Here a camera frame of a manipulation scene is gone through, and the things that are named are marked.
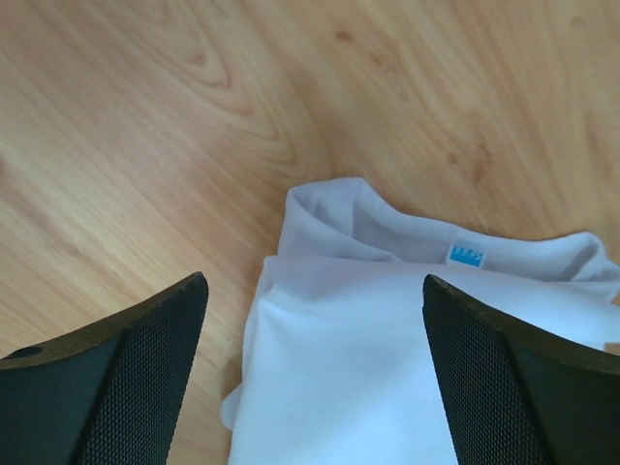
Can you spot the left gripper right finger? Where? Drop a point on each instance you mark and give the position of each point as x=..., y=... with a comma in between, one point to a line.
x=517, y=394

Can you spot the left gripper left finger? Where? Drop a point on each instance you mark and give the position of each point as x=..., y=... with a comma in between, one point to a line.
x=109, y=392

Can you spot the white t shirt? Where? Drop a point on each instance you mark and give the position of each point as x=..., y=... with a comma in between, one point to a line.
x=336, y=367

